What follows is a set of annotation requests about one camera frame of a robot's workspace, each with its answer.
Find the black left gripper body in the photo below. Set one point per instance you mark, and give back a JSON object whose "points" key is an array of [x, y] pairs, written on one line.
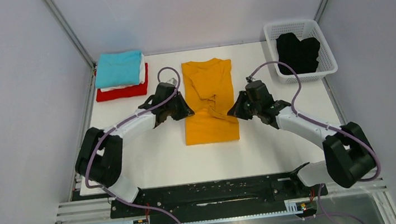
{"points": [[172, 107]]}

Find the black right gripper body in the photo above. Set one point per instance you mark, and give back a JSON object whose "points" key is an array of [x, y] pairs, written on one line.
{"points": [[253, 108]]}

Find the yellow t shirt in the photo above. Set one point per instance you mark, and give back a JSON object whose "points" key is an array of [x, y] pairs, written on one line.
{"points": [[209, 93]]}

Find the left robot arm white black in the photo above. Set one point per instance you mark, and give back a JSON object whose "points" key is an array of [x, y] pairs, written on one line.
{"points": [[100, 156]]}

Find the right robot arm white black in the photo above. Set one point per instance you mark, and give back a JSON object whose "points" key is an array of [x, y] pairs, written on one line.
{"points": [[348, 157]]}

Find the folded red t shirt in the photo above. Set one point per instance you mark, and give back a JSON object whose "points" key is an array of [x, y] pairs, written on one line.
{"points": [[132, 91]]}

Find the folded white t shirt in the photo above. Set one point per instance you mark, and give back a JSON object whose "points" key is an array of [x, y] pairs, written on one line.
{"points": [[142, 74]]}

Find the black t shirt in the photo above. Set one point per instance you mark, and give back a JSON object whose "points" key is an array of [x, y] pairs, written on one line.
{"points": [[300, 55]]}

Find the folded cyan t shirt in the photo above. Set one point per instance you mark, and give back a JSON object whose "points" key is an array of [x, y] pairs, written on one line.
{"points": [[118, 69]]}

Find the white plastic laundry basket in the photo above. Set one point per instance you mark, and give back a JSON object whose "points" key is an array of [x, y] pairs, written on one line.
{"points": [[302, 29]]}

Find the right controller board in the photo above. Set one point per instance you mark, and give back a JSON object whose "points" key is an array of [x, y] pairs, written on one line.
{"points": [[303, 206]]}

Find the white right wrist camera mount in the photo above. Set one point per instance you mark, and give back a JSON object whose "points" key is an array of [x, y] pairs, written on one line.
{"points": [[250, 79]]}

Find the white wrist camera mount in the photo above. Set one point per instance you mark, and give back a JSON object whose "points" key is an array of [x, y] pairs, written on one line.
{"points": [[250, 79], [172, 82]]}

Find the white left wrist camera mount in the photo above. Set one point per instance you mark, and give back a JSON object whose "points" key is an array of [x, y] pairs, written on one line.
{"points": [[172, 82]]}

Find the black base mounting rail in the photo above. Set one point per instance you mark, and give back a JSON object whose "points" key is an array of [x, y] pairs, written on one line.
{"points": [[219, 199]]}

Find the left aluminium corner post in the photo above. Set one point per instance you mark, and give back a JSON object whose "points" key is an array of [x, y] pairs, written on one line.
{"points": [[67, 29]]}

